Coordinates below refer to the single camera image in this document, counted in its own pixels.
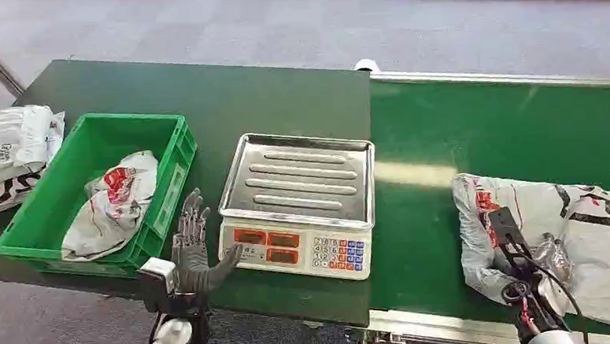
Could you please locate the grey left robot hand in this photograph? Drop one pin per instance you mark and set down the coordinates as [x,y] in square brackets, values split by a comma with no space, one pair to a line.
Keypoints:
[192,260]

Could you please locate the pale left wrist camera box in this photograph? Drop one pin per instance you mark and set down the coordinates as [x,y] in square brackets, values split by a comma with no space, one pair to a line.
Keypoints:
[158,272]

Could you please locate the green plastic crate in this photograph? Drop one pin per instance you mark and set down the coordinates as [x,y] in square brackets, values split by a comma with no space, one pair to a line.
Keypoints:
[66,204]

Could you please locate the electronic scale with steel tray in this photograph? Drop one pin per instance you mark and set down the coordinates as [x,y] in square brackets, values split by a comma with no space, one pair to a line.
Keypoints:
[299,207]

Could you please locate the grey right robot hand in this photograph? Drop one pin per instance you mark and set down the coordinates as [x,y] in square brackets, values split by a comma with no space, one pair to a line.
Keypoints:
[552,262]

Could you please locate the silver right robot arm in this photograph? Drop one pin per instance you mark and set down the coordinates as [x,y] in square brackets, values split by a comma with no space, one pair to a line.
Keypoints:
[540,318]

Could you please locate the grey parcel bag red print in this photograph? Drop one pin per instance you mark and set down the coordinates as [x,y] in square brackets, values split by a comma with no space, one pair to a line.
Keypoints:
[111,207]

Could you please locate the green conveyor belt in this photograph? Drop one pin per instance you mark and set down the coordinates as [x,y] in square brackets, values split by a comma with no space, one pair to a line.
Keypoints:
[491,140]

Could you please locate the white parcel bag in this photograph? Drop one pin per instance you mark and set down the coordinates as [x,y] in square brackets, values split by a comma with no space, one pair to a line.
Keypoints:
[11,142]

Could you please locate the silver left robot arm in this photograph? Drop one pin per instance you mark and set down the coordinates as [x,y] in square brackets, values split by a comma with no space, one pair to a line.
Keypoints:
[172,334]

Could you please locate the grey parcel bag black stripes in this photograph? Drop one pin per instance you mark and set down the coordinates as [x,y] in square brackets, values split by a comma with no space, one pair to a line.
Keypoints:
[596,249]

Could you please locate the parcel bag black red letters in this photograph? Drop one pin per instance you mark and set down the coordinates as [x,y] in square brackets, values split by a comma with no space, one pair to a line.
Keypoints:
[3,194]

